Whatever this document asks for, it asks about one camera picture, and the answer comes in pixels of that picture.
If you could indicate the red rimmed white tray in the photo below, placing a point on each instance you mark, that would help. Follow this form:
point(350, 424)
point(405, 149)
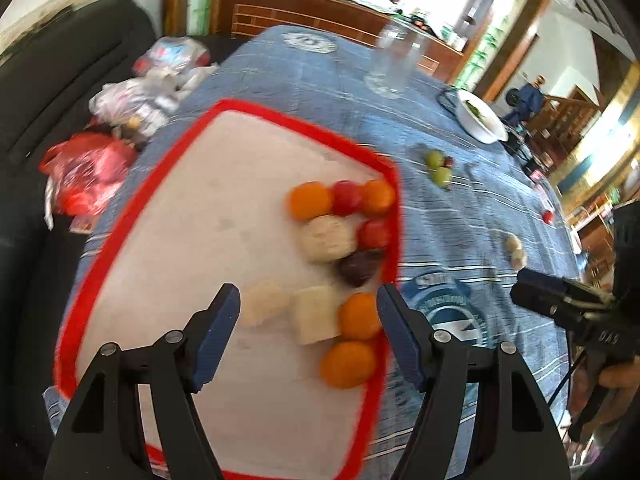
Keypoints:
point(200, 200)

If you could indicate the wooden counter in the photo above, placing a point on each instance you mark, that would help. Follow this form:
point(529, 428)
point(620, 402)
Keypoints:
point(300, 10)

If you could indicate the red cherry tomato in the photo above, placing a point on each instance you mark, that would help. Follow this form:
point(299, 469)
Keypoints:
point(449, 162)
point(548, 216)

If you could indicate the white bowl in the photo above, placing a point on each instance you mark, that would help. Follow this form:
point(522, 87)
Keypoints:
point(480, 130)

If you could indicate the orange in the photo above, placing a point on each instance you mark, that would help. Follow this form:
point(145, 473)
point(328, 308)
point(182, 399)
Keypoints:
point(360, 315)
point(347, 364)
point(378, 197)
point(310, 201)

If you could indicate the black sofa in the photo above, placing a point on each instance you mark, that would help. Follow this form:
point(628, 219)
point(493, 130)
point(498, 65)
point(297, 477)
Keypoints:
point(50, 85)

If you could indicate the red plastic bag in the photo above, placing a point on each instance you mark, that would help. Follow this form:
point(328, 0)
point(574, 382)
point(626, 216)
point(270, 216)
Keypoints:
point(85, 175)

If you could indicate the clear drinking glass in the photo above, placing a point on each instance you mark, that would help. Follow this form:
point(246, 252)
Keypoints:
point(395, 60)

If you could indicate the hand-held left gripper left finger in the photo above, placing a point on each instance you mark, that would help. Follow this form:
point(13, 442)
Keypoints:
point(215, 340)

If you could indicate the green vegetables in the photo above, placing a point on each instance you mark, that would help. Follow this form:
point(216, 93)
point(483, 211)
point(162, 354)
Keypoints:
point(474, 109)

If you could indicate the blue plaid tablecloth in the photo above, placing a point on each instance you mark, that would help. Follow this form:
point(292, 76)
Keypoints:
point(310, 90)

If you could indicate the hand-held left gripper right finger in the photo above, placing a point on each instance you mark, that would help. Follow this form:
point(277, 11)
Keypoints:
point(400, 330)

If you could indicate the dark purple plum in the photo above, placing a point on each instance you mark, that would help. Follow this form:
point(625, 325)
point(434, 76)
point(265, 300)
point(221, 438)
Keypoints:
point(357, 265)

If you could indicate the clear plastic bag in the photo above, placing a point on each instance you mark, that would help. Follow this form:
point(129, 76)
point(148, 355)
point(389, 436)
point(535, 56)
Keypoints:
point(172, 55)

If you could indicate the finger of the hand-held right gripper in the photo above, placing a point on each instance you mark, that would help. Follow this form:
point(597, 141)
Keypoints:
point(540, 302)
point(555, 282)

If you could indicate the person's right hand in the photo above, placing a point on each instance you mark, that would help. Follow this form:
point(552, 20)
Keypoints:
point(622, 390)

